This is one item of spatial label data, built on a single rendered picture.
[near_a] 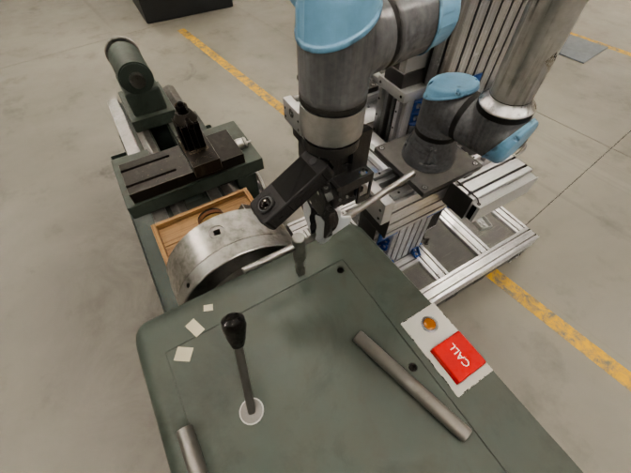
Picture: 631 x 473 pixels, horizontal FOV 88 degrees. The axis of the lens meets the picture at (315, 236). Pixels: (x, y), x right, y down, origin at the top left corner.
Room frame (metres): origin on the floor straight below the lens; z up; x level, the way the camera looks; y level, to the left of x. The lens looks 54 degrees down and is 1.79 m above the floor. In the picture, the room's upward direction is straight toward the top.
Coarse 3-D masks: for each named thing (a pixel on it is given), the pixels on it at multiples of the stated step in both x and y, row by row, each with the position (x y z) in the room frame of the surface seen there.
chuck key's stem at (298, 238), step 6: (294, 234) 0.31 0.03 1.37; (300, 234) 0.31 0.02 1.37; (294, 240) 0.30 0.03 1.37; (300, 240) 0.30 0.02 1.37; (294, 246) 0.30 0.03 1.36; (300, 246) 0.30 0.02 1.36; (294, 252) 0.30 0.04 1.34; (300, 252) 0.30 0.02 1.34; (294, 258) 0.30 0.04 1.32; (300, 258) 0.30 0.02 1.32; (300, 264) 0.30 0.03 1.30; (300, 270) 0.30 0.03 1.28
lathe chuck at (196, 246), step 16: (208, 224) 0.44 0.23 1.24; (224, 224) 0.44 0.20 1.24; (240, 224) 0.44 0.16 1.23; (256, 224) 0.45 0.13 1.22; (192, 240) 0.40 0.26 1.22; (208, 240) 0.40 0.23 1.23; (224, 240) 0.39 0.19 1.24; (176, 256) 0.38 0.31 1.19; (192, 256) 0.37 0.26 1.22; (208, 256) 0.36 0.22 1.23; (176, 272) 0.35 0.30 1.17; (176, 288) 0.33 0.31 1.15
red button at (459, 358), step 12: (456, 336) 0.18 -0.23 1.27; (444, 348) 0.16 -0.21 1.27; (456, 348) 0.16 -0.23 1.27; (468, 348) 0.16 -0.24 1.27; (444, 360) 0.14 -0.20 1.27; (456, 360) 0.14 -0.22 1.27; (468, 360) 0.14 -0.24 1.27; (480, 360) 0.14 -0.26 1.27; (456, 372) 0.13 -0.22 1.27; (468, 372) 0.13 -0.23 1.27; (456, 384) 0.11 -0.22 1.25
